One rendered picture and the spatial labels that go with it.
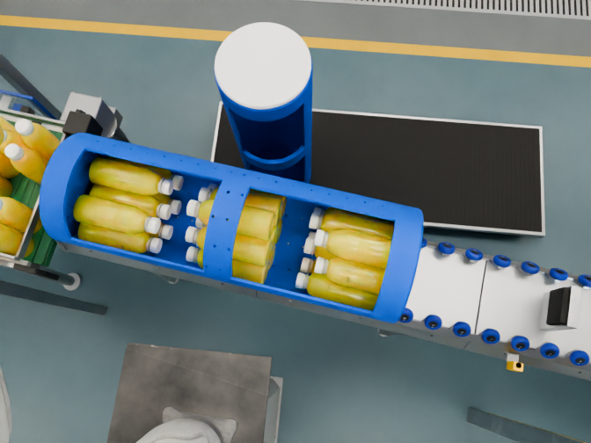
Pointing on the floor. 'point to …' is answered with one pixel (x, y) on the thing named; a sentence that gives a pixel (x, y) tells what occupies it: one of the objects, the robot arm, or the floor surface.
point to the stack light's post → (25, 85)
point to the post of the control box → (49, 298)
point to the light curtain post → (513, 431)
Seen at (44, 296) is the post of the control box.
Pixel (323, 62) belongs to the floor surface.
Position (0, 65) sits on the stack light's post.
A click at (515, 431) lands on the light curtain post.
